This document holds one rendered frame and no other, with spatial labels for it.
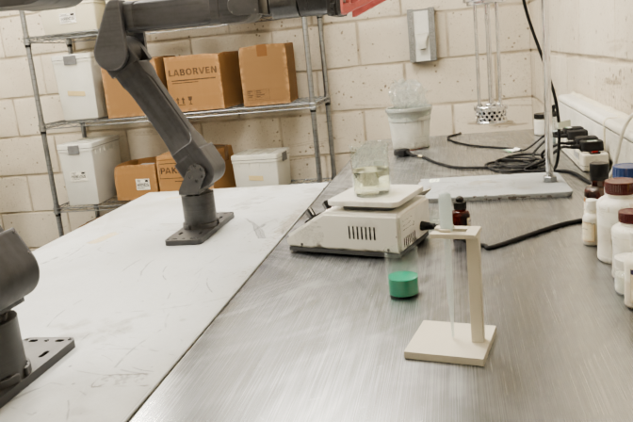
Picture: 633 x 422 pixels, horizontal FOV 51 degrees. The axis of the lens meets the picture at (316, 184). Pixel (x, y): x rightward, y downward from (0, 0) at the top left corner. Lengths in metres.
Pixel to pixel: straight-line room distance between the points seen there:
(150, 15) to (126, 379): 0.71
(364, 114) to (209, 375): 2.84
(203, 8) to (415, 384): 0.78
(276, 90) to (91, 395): 2.56
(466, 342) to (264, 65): 2.57
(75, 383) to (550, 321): 0.51
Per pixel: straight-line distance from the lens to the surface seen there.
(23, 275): 0.74
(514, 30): 3.42
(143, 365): 0.76
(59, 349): 0.83
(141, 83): 1.26
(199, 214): 1.26
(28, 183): 4.26
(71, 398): 0.73
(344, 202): 1.01
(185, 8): 1.23
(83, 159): 3.53
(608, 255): 0.96
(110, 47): 1.27
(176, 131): 1.25
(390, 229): 0.98
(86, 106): 3.59
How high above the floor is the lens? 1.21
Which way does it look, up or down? 11 degrees down
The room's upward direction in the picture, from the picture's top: 6 degrees counter-clockwise
